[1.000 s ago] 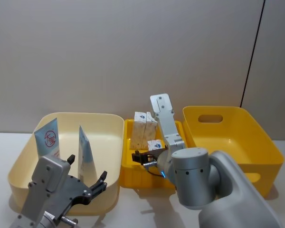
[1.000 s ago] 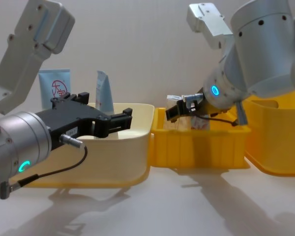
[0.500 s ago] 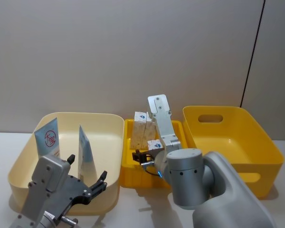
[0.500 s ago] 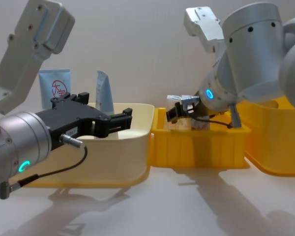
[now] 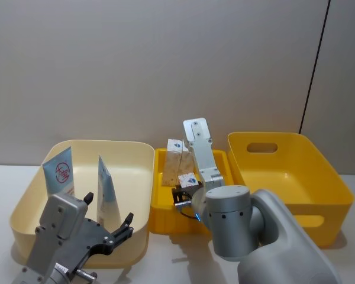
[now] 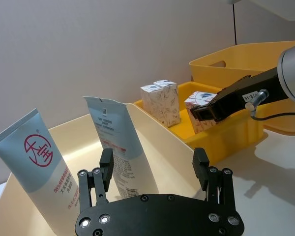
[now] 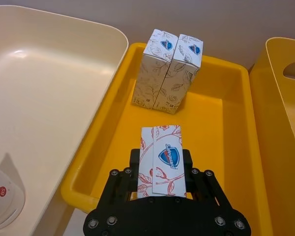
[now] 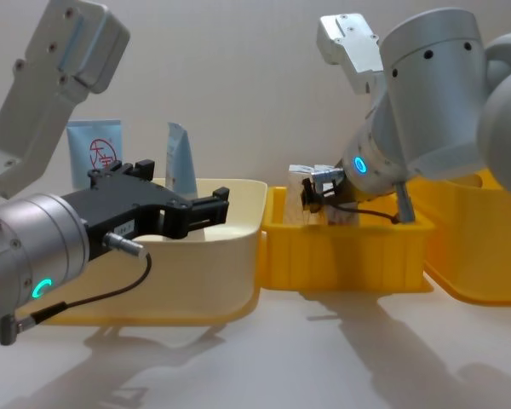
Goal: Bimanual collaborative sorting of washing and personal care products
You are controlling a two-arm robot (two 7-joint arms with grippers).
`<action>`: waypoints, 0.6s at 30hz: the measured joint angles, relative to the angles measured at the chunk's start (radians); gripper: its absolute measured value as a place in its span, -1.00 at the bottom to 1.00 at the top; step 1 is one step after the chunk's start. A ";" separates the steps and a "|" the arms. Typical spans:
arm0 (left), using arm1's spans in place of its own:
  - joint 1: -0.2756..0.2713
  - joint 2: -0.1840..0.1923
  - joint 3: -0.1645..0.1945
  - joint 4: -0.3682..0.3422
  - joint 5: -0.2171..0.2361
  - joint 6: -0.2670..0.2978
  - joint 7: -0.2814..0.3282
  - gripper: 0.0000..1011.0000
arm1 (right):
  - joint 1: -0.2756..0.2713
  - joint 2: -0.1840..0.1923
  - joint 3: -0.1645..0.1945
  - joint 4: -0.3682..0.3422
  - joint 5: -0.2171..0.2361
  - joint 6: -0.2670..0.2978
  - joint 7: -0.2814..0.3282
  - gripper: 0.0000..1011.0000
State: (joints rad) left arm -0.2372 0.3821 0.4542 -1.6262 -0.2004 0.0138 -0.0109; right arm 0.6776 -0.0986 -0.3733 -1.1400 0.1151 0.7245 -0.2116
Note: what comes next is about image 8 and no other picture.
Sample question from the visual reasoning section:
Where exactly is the thin dark right gripper cable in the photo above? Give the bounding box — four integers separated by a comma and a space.
321, 202, 405, 225

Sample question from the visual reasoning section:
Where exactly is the pale blue tube red emblem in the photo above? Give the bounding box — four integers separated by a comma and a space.
66, 118, 124, 191

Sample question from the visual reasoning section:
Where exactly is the small yellow plastic bin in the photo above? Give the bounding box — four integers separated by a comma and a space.
260, 185, 436, 293

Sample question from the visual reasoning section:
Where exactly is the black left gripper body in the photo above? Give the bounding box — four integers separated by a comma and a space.
61, 175, 193, 262

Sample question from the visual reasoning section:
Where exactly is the large yellow plastic bin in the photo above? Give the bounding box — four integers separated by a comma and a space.
407, 167, 511, 306

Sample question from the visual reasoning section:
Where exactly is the cream plastic bin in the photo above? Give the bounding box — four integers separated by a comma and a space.
37, 177, 269, 319

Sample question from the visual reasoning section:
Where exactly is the white and blue tube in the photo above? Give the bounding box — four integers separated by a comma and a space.
165, 121, 198, 199

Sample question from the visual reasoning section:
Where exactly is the thin dark gripper cable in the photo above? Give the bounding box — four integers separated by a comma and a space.
321, 202, 405, 225
14, 232, 153, 332

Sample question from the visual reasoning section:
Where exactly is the thin dark left gripper cable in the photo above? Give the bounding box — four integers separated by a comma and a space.
14, 232, 153, 332

